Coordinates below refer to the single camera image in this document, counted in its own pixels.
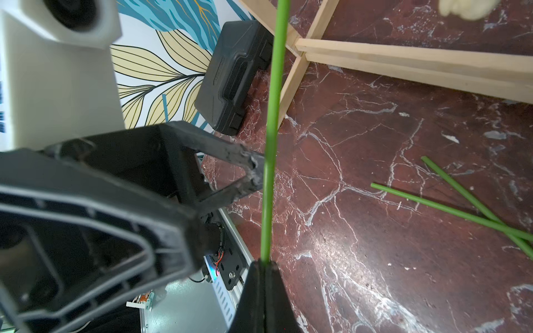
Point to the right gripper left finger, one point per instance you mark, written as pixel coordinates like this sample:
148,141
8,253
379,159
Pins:
250,312

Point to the orange cream tulip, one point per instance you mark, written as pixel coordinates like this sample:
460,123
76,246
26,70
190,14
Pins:
455,212

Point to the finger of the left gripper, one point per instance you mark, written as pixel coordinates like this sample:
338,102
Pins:
209,200
190,136

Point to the black plastic case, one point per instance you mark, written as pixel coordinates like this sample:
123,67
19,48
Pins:
242,49

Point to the yellow tulip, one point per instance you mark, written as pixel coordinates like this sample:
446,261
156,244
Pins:
488,214

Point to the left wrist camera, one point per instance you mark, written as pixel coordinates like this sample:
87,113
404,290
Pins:
57,77

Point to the wooden clothes rack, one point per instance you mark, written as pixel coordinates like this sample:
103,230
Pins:
495,75

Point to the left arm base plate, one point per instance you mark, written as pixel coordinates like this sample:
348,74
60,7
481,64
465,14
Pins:
225,256

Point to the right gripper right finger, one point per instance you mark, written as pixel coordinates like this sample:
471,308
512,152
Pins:
279,315

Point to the cream white tulip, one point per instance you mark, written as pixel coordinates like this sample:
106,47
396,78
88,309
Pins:
470,10

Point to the pink tulip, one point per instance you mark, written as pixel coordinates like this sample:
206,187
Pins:
277,65

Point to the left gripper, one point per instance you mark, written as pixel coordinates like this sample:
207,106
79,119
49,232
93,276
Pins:
91,223

